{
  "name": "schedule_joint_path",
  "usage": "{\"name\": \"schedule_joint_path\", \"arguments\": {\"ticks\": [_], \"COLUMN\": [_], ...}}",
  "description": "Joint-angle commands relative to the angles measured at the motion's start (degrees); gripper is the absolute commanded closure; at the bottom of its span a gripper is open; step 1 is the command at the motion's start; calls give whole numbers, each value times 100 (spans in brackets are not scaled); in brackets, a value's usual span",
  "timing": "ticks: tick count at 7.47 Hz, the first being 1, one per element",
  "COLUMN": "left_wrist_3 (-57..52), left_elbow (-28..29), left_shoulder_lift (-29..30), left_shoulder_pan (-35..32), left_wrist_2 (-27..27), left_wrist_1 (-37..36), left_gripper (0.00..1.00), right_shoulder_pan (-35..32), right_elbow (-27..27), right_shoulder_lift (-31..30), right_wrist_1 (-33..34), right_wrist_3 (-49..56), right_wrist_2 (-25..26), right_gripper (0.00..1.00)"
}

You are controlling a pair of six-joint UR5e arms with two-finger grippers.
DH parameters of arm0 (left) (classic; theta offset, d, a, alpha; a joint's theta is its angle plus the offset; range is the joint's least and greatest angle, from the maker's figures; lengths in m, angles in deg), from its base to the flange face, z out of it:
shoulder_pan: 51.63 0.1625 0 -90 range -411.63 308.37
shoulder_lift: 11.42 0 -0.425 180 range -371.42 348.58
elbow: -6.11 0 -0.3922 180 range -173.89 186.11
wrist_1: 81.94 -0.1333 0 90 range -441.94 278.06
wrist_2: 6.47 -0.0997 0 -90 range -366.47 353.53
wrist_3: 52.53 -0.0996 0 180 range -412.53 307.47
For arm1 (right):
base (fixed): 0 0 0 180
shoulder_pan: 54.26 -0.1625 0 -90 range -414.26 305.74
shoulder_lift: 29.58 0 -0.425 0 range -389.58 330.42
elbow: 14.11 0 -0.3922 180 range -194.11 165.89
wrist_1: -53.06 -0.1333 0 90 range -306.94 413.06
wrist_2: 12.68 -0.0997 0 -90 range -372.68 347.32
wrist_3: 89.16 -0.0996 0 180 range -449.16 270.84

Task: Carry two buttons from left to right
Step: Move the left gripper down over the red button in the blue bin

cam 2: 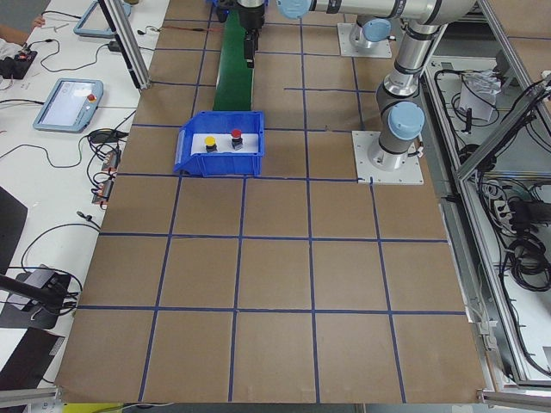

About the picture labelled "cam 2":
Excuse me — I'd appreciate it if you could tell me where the aluminium frame post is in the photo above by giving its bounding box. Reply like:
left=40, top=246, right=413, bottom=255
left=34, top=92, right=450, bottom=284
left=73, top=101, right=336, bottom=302
left=98, top=0, right=151, bottom=90

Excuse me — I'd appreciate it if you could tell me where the black camera stand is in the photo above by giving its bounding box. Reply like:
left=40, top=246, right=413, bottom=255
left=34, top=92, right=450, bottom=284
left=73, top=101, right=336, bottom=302
left=1, top=268, right=70, bottom=311

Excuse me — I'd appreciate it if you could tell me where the green conveyor belt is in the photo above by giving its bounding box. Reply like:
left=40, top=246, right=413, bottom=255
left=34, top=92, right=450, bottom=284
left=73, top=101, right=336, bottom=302
left=213, top=10, right=253, bottom=111

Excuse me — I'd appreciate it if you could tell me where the yellow push button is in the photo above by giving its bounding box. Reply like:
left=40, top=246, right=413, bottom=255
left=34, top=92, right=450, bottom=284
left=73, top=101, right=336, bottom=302
left=204, top=136, right=218, bottom=153

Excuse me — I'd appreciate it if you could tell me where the near teach pendant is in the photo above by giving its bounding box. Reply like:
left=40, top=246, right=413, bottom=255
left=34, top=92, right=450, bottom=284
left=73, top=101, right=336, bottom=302
left=33, top=78, right=103, bottom=133

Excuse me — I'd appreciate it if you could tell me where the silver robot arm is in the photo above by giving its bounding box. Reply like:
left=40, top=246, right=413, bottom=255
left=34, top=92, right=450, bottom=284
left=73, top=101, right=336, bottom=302
left=277, top=1, right=474, bottom=171
left=226, top=1, right=397, bottom=52

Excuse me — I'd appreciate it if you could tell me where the white foam pad left bin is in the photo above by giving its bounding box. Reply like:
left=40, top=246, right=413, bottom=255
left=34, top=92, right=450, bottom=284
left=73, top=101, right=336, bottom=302
left=190, top=133, right=259, bottom=154

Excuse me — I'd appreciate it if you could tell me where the blue bin left side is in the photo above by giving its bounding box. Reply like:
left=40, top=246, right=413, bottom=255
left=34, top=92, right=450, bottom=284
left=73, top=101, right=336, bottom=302
left=173, top=111, right=265, bottom=176

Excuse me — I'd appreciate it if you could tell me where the far teach pendant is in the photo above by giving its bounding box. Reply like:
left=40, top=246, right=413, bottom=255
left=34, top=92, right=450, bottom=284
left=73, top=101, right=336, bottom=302
left=73, top=1, right=114, bottom=39

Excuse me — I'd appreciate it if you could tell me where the teach pendant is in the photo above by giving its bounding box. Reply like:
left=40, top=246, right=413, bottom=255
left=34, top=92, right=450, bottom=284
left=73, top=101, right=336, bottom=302
left=73, top=1, right=114, bottom=39
left=33, top=78, right=103, bottom=133

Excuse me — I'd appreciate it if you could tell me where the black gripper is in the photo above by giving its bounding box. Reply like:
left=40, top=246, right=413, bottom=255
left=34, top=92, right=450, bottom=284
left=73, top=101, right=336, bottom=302
left=238, top=0, right=263, bottom=40

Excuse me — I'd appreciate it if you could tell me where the red push button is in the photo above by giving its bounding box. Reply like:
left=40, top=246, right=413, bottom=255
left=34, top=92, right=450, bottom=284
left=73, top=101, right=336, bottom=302
left=231, top=129, right=244, bottom=151

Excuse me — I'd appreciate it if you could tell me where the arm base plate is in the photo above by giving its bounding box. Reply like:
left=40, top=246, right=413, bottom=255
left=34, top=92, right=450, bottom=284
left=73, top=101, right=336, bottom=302
left=337, top=23, right=392, bottom=59
left=352, top=131, right=424, bottom=185

